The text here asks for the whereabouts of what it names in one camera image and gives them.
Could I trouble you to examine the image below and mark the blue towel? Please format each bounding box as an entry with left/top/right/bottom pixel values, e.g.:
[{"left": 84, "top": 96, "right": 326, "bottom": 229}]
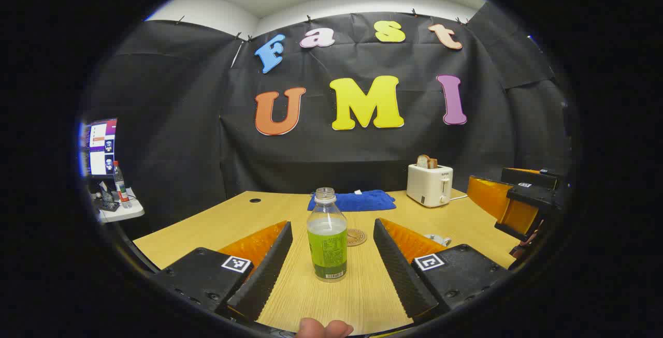
[{"left": 307, "top": 189, "right": 397, "bottom": 212}]

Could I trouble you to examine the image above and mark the white side table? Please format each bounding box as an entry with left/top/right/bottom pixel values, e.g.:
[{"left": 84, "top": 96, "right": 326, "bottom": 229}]
[{"left": 95, "top": 188, "right": 145, "bottom": 224}]

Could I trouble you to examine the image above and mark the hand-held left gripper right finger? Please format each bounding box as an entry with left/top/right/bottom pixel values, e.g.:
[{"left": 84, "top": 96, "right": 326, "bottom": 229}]
[{"left": 373, "top": 217, "right": 511, "bottom": 320}]

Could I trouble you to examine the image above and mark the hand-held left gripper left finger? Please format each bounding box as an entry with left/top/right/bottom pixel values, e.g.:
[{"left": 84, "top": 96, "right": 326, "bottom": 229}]
[{"left": 150, "top": 220, "right": 294, "bottom": 322}]

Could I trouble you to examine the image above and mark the computer monitor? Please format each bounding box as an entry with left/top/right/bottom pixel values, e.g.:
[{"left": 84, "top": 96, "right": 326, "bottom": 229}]
[{"left": 80, "top": 117, "right": 118, "bottom": 178}]

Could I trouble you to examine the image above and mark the green label water bottle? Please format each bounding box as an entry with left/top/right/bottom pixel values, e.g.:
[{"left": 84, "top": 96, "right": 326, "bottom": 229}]
[{"left": 307, "top": 187, "right": 348, "bottom": 283}]

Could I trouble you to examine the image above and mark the white toaster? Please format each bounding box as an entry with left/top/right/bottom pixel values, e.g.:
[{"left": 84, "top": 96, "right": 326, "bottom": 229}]
[{"left": 406, "top": 164, "right": 454, "bottom": 208}]

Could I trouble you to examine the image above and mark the small red label bottle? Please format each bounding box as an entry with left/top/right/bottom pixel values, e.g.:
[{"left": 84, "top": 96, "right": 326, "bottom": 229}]
[{"left": 113, "top": 160, "right": 132, "bottom": 209}]

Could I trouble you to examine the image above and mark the white ceramic teacup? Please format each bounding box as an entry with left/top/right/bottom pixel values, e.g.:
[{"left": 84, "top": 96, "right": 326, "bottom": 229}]
[{"left": 422, "top": 233, "right": 452, "bottom": 248}]

